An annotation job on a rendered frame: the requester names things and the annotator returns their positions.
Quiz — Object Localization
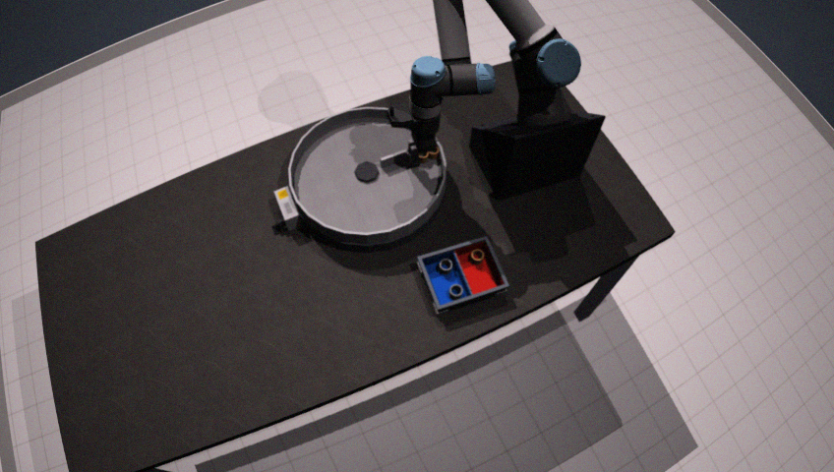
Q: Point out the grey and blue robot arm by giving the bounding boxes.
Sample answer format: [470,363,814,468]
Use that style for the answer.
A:
[410,0,581,126]

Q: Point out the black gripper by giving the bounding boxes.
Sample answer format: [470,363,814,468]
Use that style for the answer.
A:
[387,99,442,163]

